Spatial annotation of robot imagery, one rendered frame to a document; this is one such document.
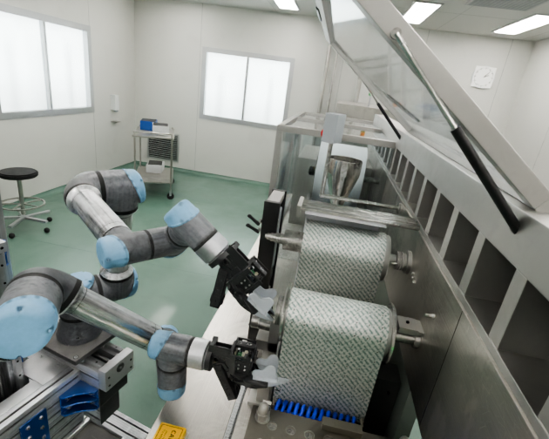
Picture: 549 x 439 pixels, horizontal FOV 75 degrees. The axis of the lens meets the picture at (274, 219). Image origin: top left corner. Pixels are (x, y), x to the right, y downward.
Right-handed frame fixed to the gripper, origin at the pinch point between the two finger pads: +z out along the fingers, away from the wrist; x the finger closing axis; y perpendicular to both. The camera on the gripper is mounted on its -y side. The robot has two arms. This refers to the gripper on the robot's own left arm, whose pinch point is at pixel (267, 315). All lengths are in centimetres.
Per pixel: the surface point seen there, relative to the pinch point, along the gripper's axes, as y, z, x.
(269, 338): -6.0, 6.4, 2.6
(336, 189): 22, -1, 69
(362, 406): 4.3, 31.4, -4.7
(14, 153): -272, -229, 286
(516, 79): 249, 134, 551
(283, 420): -10.4, 19.8, -10.7
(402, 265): 29.7, 20.0, 23.8
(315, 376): 0.6, 18.0, -4.7
